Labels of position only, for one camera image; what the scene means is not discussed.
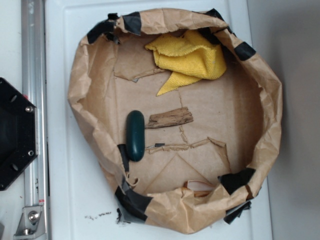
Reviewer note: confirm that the yellow microfiber cloth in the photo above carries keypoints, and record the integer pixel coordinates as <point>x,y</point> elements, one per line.
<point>190,58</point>

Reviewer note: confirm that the aluminium extrusion rail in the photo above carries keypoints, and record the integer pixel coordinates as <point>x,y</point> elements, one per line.
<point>33,52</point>

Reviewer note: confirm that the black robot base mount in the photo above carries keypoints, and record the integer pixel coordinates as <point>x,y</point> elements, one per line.
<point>18,134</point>

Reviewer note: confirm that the beige object under bag rim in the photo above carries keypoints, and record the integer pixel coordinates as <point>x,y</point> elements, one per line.
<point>200,188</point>

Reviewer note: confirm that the dark green oval capsule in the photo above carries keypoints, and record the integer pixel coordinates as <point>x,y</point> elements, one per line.
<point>135,135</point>

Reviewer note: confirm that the brown wood piece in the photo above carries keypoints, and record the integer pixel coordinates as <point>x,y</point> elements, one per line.
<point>171,118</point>

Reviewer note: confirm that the brown paper bag bin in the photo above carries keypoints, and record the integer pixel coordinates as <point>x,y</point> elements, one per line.
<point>232,143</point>

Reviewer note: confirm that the metal corner bracket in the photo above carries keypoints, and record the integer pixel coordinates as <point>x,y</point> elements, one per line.
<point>32,225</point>

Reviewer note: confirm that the white tray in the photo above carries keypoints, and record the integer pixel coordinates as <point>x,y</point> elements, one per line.
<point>82,204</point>

